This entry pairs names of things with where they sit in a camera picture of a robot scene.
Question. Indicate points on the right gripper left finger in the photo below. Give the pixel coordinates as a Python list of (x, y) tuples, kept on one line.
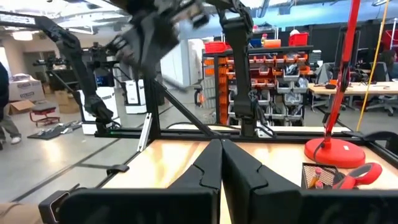
[(208, 174)]

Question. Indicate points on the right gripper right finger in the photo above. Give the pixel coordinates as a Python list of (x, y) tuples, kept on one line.
[(242, 180)]

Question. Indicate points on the orange pencil with red eraser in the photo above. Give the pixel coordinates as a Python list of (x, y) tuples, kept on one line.
[(317, 172), (319, 185)]

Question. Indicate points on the red scissors with grey grips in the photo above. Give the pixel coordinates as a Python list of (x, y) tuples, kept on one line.
[(370, 174)]

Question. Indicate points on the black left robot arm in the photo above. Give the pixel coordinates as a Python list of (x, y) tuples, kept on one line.
[(239, 62)]

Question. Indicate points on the black mesh desk organizer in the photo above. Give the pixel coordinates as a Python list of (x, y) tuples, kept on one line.
[(323, 174)]

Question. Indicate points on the wooden office desk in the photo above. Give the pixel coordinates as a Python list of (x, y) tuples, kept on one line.
[(357, 88)]

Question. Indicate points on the white cabinet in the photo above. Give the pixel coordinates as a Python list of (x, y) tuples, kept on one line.
[(135, 96), (107, 93)]

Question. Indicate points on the red storage bin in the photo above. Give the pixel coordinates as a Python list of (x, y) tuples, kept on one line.
[(298, 40), (216, 47)]

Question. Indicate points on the brown cardboard box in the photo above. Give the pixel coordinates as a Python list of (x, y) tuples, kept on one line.
[(21, 106), (66, 102)]

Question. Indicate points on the red desk lamp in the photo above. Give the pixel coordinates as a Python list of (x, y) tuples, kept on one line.
[(335, 152)]

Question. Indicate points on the shelf rack with orange bins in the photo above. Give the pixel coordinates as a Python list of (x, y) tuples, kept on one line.
[(280, 81)]

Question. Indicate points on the red rolling stool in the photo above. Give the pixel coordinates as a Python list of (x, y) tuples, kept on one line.
[(43, 110)]

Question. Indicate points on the orange storage bin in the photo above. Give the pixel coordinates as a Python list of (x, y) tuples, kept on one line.
[(272, 43)]

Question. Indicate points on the white labelled box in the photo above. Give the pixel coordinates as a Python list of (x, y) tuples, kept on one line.
[(26, 90)]

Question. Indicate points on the person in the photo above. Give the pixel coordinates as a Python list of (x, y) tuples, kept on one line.
[(4, 93), (390, 62)]

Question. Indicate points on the silver aluminium bracket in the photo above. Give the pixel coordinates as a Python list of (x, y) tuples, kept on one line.
[(145, 130)]

